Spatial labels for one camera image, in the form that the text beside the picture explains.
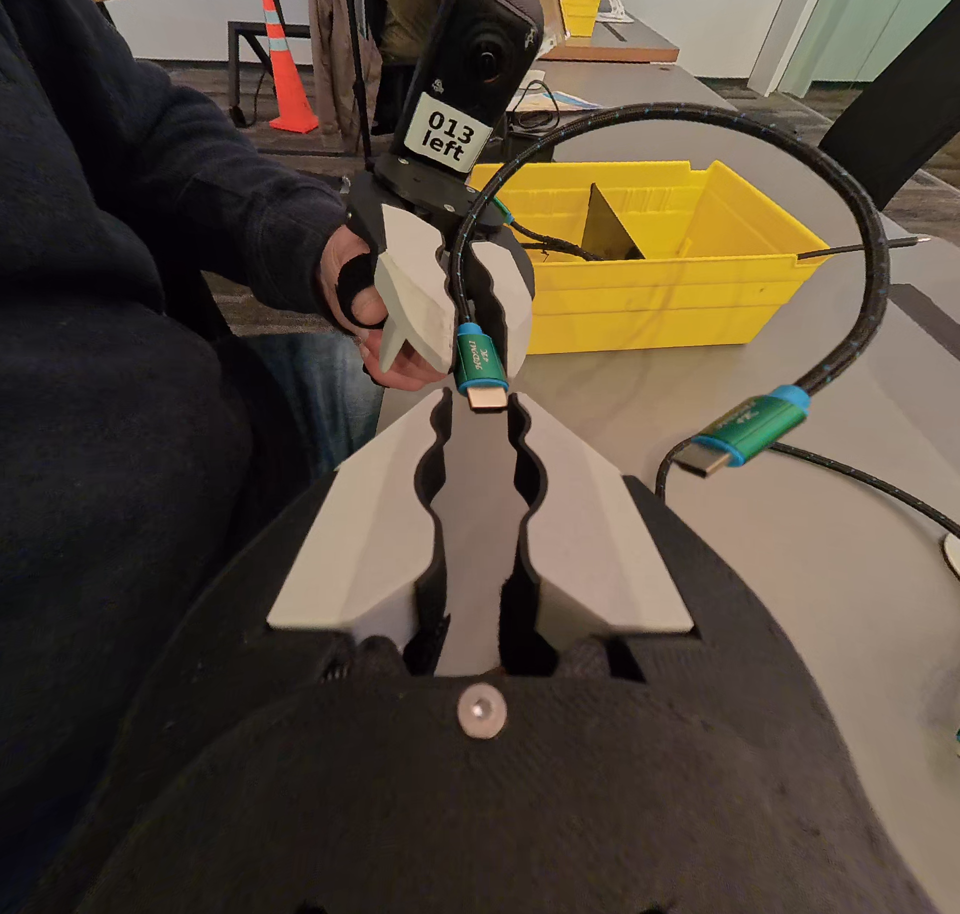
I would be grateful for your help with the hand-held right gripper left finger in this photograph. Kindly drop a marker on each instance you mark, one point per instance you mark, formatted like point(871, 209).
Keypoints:
point(353, 554)

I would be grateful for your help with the black office chair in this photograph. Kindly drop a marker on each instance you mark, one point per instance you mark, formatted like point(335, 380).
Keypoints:
point(900, 104)

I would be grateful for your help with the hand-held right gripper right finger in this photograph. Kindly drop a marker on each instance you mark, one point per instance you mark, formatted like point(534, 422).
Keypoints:
point(608, 554)

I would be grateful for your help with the person's left hand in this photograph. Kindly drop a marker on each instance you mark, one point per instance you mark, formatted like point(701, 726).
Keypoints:
point(368, 322)

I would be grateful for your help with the orange traffic cone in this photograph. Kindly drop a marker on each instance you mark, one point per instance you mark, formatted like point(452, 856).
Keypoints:
point(285, 67)

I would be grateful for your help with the yellow plastic bin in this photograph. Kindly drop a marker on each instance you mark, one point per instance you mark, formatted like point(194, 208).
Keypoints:
point(578, 11)
point(675, 269)

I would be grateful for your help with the person's blue jeans leg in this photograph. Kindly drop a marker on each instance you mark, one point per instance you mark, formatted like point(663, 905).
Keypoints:
point(323, 389)

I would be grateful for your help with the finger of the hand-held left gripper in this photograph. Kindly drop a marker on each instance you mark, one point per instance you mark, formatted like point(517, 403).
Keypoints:
point(413, 292)
point(503, 307)

